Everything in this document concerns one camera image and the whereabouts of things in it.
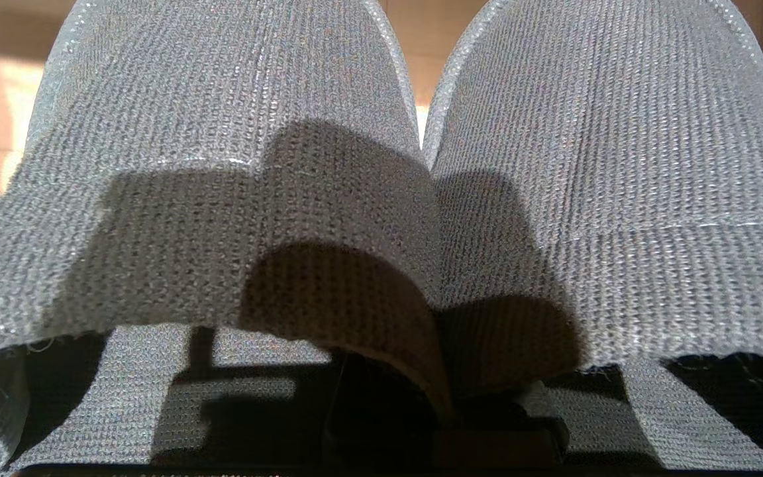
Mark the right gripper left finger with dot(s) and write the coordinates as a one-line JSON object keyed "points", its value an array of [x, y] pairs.
{"points": [[381, 411]]}

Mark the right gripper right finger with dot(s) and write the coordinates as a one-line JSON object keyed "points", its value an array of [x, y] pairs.
{"points": [[494, 449]]}

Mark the grey knitted slipper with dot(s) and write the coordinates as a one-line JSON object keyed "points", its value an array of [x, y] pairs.
{"points": [[607, 132], [209, 99]]}

